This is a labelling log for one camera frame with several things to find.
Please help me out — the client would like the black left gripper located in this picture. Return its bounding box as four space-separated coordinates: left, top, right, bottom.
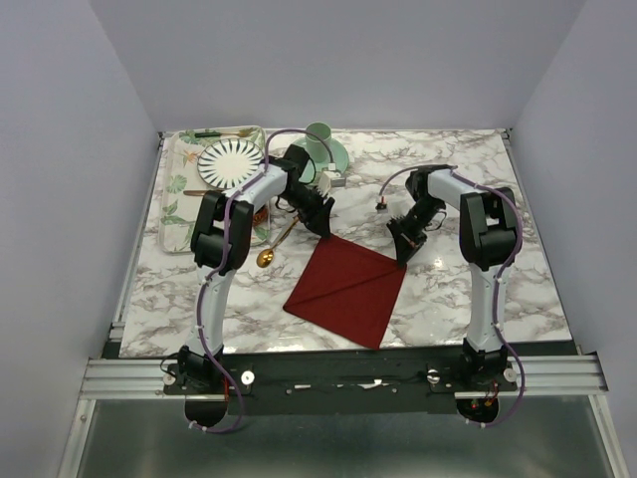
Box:
278 183 334 240

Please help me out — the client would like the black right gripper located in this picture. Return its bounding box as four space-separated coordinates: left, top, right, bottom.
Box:
386 196 445 268

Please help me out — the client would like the dark red cloth napkin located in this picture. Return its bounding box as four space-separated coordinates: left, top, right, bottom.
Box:
283 235 406 350

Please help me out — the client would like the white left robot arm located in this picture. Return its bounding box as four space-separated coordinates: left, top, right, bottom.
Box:
177 145 334 393

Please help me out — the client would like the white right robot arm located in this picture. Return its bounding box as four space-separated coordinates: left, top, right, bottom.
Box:
387 164 523 390

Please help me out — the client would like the orange black coffee mug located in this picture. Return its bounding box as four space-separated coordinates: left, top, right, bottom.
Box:
253 207 269 228

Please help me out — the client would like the gold spoon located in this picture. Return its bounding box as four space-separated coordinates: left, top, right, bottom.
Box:
256 217 299 269

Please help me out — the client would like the green round saucer plate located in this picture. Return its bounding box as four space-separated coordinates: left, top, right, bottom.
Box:
294 137 349 184

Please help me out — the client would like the green plastic cup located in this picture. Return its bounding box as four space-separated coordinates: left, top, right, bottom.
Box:
305 121 331 163

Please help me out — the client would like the striped white round plate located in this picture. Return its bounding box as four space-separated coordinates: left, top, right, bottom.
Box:
197 138 264 190

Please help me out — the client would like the floral rectangular serving tray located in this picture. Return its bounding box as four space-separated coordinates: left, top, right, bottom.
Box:
158 125 265 254

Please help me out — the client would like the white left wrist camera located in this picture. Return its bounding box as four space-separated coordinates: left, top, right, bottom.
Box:
318 169 346 194

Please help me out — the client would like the green handled gold fork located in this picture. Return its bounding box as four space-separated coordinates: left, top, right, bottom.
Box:
194 127 253 138

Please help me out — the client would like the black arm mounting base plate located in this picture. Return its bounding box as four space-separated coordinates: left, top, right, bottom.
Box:
163 346 517 416

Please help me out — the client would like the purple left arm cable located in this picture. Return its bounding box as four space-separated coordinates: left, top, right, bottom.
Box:
187 127 337 435

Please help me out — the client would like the aluminium frame rail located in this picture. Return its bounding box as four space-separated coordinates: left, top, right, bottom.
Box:
80 355 608 400

